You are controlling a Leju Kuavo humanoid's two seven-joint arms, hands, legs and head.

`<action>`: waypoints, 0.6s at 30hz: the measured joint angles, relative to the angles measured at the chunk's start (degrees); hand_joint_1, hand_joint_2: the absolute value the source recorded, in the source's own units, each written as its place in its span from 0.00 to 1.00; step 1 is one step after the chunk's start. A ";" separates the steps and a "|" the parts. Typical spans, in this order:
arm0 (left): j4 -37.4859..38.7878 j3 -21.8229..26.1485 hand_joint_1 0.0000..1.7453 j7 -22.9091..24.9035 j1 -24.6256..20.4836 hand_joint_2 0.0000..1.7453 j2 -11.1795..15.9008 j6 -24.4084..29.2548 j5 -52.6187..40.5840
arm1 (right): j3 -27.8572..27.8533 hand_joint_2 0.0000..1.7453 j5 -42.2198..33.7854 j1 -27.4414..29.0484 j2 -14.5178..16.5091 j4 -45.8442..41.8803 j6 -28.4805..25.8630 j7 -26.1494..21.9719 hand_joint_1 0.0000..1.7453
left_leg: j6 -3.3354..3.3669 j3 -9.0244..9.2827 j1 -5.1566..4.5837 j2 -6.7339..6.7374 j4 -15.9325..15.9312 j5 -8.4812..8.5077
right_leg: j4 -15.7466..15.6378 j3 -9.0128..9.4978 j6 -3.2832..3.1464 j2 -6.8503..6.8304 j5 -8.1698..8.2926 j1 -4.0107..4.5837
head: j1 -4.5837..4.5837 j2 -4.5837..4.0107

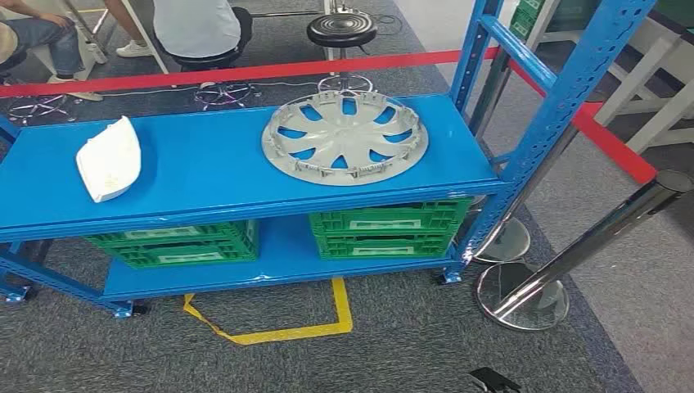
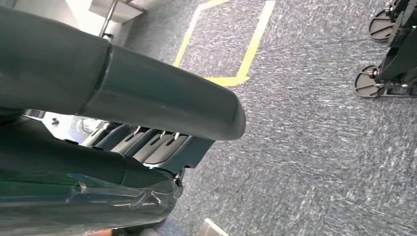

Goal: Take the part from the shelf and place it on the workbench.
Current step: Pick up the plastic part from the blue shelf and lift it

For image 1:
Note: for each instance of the white workbench frame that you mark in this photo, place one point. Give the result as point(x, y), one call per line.
point(640, 76)

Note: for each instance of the white plastic mirror cover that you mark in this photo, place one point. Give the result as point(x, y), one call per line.
point(108, 163)

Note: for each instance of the dark grey metal post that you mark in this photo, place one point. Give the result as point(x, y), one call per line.
point(488, 92)

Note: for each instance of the white table frame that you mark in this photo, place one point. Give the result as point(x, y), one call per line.
point(145, 38)

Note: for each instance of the white power strip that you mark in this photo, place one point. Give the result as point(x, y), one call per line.
point(341, 9)

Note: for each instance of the person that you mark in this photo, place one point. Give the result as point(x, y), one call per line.
point(195, 27)
point(49, 38)
point(133, 50)

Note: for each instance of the blue metal shelf rack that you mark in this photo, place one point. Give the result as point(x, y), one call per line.
point(217, 152)

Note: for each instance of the chrome stanchion post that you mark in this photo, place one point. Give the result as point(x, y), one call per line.
point(504, 241)
point(596, 238)

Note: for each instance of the silver plastic wheel hubcap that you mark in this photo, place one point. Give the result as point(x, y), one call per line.
point(345, 142)

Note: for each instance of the green plastic crate stack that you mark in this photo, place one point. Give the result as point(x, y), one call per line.
point(525, 19)

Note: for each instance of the red barrier belt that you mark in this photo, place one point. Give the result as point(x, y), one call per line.
point(244, 71)
point(612, 146)

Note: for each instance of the black round stool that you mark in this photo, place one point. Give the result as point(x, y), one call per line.
point(206, 60)
point(341, 30)
point(8, 62)

